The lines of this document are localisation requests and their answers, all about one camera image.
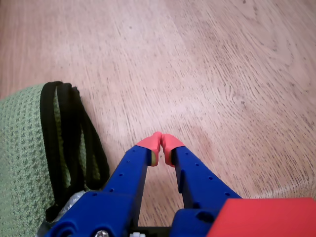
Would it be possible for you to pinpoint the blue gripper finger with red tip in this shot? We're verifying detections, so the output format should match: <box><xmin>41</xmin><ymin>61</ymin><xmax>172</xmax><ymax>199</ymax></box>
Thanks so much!
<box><xmin>45</xmin><ymin>132</ymin><xmax>163</xmax><ymax>237</ymax></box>
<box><xmin>160</xmin><ymin>133</ymin><xmax>242</xmax><ymax>237</ymax></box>

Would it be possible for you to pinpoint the green waffle cloth black trim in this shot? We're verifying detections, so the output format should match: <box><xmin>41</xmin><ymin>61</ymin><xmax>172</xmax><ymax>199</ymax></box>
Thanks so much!
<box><xmin>0</xmin><ymin>80</ymin><xmax>111</xmax><ymax>237</ymax></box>

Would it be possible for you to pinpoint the silver foil wrapper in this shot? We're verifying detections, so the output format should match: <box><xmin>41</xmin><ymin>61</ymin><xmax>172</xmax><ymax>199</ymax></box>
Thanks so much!
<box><xmin>36</xmin><ymin>190</ymin><xmax>87</xmax><ymax>237</ymax></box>

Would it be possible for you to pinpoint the red camera mount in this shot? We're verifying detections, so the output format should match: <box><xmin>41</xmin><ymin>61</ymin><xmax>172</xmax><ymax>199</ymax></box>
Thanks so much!
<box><xmin>206</xmin><ymin>197</ymin><xmax>316</xmax><ymax>237</ymax></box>

